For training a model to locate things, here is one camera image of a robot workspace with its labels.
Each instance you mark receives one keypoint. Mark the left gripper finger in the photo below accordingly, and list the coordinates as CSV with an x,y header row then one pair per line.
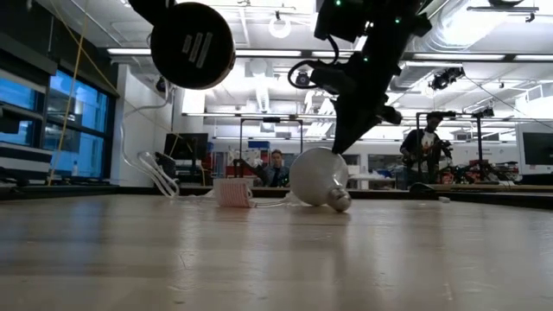
x,y
151,9

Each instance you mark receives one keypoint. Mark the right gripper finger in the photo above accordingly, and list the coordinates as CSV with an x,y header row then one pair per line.
x,y
352,125

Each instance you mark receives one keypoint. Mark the white flood lightbulb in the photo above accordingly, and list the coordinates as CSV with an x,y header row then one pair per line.
x,y
317,177

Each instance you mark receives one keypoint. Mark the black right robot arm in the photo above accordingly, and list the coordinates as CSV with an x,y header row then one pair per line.
x,y
389,26

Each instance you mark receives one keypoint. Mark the black ceiling spotlight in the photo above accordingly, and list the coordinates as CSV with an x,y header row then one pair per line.
x,y
445,78

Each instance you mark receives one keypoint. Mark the standing person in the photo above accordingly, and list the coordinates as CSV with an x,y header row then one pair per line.
x,y
425,147

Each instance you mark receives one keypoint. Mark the seated person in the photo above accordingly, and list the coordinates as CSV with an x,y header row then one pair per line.
x,y
275,173

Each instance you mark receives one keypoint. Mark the long ceiling light strip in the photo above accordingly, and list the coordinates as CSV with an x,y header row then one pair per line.
x,y
268,53
458,56

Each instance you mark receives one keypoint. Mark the blue storage bin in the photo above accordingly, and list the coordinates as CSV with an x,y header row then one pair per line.
x,y
259,144

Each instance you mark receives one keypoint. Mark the dark framed window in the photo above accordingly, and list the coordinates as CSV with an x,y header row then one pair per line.
x,y
78,112

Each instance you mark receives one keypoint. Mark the black computer monitor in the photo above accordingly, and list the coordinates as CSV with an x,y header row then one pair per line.
x,y
186,147

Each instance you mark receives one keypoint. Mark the clear plastic bag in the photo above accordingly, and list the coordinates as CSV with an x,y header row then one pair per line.
x,y
160,177

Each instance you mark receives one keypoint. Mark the white framed monitor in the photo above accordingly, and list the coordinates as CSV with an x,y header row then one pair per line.
x,y
538,149

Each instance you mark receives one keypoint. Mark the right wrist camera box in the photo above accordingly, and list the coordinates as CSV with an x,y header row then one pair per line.
x,y
328,80

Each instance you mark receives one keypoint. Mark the black ceiling camera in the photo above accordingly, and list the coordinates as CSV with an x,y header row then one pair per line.
x,y
302,78

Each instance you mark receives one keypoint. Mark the black station frame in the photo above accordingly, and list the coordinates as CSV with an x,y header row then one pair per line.
x,y
271,119
478,142

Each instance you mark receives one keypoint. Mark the silver ventilation duct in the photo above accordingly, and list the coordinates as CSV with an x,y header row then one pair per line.
x,y
466,26

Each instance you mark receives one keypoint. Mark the black aluminium table frame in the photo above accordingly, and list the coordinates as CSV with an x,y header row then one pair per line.
x,y
65,192

